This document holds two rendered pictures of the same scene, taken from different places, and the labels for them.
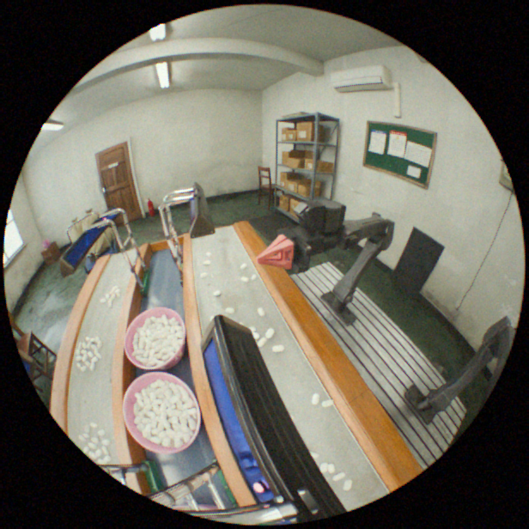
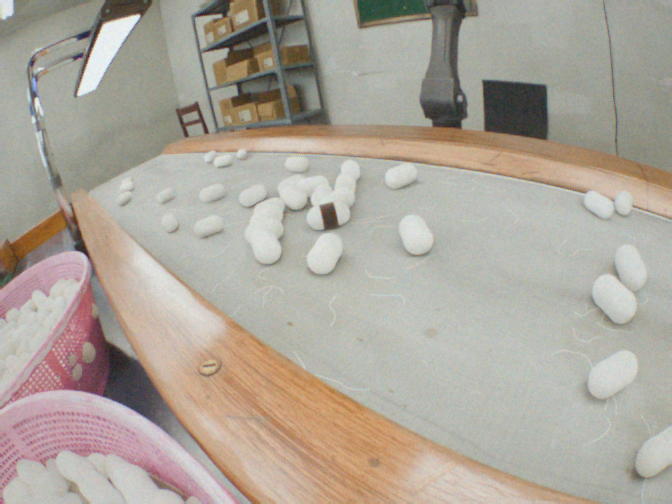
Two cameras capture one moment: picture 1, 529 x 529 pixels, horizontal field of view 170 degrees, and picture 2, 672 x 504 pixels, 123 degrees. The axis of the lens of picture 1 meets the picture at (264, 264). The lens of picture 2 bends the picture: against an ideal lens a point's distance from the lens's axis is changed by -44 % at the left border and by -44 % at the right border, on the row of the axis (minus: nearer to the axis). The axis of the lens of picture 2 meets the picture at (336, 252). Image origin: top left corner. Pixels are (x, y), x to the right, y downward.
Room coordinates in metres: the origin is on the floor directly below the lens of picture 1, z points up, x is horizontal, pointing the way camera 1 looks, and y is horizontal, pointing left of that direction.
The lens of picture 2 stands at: (-0.01, 0.15, 0.87)
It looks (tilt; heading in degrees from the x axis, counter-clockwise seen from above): 31 degrees down; 338
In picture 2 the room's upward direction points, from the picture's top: 11 degrees counter-clockwise
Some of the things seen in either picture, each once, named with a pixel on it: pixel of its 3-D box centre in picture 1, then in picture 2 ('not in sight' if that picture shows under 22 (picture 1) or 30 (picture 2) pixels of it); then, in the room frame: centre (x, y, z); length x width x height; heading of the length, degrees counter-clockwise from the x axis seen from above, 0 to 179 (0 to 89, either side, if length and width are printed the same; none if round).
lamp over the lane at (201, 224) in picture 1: (197, 199); (94, 53); (0.74, 0.30, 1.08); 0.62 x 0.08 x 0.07; 21
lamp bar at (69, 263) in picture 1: (94, 230); not in sight; (0.53, 0.82, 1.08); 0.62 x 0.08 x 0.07; 21
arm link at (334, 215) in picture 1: (336, 225); not in sight; (0.38, -0.18, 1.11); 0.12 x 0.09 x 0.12; 115
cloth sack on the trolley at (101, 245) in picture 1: (96, 240); not in sight; (1.76, 2.76, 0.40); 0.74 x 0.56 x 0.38; 26
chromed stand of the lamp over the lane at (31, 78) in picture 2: (188, 237); (78, 139); (0.71, 0.37, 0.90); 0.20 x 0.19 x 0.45; 21
